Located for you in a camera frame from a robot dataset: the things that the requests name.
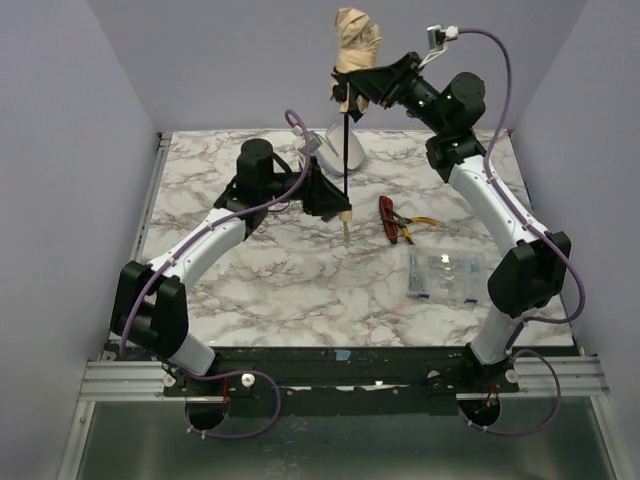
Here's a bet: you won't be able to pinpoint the purple umbrella case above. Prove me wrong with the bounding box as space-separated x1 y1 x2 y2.
309 121 366 176

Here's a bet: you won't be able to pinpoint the beige umbrella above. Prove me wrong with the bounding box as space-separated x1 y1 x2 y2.
327 5 384 245

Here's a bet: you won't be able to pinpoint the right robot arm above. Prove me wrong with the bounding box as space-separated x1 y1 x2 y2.
332 52 571 382

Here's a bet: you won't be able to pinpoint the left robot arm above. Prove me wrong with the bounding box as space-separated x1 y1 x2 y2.
110 138 351 376

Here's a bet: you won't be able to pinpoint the clear plastic screw box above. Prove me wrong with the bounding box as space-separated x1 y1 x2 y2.
406 245 488 305

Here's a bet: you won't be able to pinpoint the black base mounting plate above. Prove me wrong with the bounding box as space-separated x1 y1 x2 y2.
164 347 518 417

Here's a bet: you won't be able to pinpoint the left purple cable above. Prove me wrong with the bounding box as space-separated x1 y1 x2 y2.
119 109 314 440

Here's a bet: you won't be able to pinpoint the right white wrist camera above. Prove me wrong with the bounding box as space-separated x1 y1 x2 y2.
418 24 459 70

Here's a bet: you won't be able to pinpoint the red handled pliers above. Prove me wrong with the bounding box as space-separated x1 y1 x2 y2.
378 195 399 245

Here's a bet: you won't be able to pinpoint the yellow handled pliers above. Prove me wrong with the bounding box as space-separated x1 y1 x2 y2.
392 212 439 247

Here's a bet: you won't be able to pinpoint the aluminium rail frame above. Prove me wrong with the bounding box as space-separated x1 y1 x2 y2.
79 361 166 402

